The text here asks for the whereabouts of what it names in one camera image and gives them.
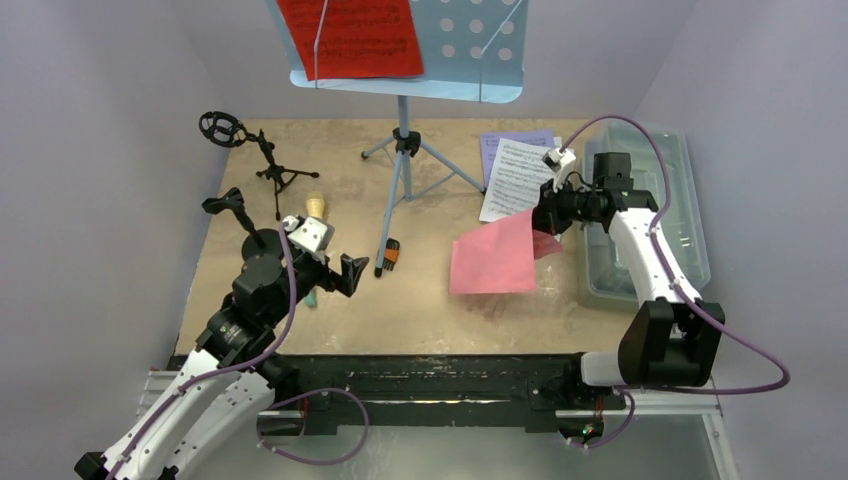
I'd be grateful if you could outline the white sheet music page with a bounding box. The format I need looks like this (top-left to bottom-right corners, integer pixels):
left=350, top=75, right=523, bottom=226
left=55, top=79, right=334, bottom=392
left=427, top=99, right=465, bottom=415
left=479, top=138, right=555, bottom=223

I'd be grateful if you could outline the black round-base mic stand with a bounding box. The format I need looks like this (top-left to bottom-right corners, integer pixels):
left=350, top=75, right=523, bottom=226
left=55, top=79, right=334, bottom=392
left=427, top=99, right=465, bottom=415
left=201, top=187, right=283, bottom=260

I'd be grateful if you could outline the red sheet music page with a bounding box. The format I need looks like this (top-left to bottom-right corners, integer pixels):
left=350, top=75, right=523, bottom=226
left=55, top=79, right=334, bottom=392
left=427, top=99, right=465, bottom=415
left=449, top=210, right=563, bottom=295

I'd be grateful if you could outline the beige microphone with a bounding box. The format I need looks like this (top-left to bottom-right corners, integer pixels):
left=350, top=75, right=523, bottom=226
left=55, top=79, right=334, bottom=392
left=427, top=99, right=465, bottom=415
left=305, top=191, right=326, bottom=220

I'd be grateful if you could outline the purple sheet music page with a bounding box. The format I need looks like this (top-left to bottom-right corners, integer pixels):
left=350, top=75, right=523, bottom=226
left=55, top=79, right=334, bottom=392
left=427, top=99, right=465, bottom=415
left=479, top=128, right=561, bottom=186

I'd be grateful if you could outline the black tripod mic stand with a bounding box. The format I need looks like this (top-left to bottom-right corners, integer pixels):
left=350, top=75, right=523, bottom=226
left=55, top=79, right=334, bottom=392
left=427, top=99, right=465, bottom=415
left=198, top=109, right=321, bottom=223

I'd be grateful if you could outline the blue music stand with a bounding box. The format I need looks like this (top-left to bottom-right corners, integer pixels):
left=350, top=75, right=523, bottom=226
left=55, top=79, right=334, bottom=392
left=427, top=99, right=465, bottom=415
left=267, top=0, right=529, bottom=266

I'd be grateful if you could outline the bright red sheet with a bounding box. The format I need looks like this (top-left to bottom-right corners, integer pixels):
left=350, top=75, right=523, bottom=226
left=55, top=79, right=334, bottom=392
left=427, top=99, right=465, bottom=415
left=277, top=0, right=424, bottom=81

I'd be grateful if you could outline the green microphone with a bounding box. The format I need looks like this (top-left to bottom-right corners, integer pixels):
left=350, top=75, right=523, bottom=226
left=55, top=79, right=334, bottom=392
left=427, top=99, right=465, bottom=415
left=303, top=291, right=317, bottom=309

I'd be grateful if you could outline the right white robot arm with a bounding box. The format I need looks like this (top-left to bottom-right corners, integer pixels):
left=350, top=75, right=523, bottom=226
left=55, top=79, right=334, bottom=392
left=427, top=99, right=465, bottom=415
left=532, top=148, right=725, bottom=407

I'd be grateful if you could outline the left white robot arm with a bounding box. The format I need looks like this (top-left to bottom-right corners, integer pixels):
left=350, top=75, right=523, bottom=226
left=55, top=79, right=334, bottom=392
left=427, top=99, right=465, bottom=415
left=74, top=253, right=369, bottom=479

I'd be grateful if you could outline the orange hex key set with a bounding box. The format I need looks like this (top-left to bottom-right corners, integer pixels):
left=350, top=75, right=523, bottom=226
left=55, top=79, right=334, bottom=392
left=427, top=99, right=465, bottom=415
left=374, top=237, right=400, bottom=278

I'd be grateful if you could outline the clear plastic storage box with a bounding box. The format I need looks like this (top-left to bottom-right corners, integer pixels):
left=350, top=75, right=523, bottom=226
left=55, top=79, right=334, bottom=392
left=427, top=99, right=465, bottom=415
left=577, top=120, right=711, bottom=312

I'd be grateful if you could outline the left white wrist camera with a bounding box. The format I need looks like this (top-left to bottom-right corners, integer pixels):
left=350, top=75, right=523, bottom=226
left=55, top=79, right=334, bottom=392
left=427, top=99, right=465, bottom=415
left=282, top=215, right=335, bottom=264

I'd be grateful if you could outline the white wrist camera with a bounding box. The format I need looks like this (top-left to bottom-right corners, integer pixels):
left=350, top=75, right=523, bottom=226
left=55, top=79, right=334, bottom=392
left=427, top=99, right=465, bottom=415
left=282, top=215, right=335, bottom=264
left=542, top=147, right=576, bottom=193

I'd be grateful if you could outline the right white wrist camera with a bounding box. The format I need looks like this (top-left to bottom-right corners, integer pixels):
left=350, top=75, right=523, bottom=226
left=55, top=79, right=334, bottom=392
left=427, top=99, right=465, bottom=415
left=542, top=147, right=576, bottom=193

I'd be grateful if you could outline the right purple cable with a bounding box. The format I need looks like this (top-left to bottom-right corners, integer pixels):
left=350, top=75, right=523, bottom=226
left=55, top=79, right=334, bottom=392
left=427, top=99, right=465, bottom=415
left=559, top=115, right=792, bottom=452

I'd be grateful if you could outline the purple cable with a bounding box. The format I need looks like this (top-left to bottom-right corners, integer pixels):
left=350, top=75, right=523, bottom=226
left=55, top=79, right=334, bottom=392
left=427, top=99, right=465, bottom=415
left=102, top=218, right=371, bottom=480
left=559, top=115, right=792, bottom=452

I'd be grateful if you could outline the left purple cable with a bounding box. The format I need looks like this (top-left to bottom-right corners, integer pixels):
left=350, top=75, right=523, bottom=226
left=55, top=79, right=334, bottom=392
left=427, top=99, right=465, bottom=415
left=102, top=218, right=371, bottom=480

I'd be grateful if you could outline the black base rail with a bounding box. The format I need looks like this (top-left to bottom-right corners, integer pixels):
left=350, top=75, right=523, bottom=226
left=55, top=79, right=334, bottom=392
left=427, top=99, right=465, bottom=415
left=135, top=353, right=723, bottom=439

